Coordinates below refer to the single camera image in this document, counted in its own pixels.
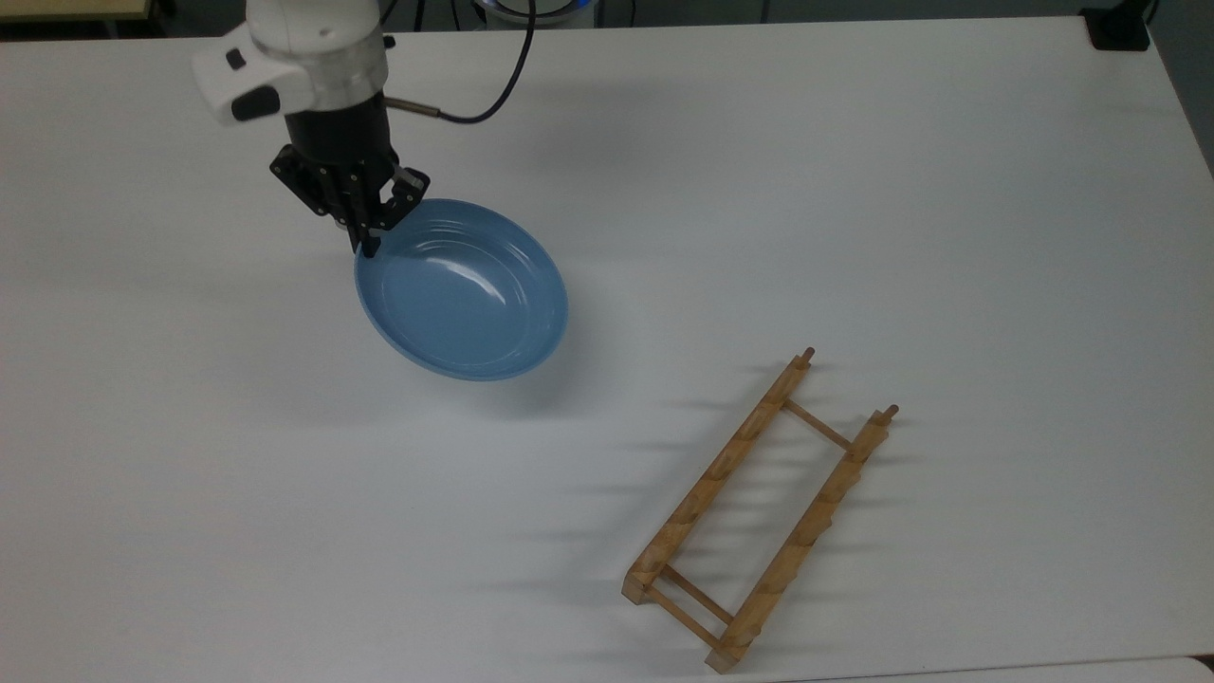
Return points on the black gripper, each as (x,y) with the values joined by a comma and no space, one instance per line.
(337,133)

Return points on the blue round plate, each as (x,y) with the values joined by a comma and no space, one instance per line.
(465,304)

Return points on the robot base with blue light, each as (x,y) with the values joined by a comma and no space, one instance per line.
(531,9)

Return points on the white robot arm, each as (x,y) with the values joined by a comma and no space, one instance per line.
(313,38)

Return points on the wooden plate rack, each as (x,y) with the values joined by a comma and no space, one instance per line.
(721,471)

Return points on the light wooden desk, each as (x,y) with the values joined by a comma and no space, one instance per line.
(66,8)

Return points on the black box mount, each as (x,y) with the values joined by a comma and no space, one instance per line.
(1117,28)

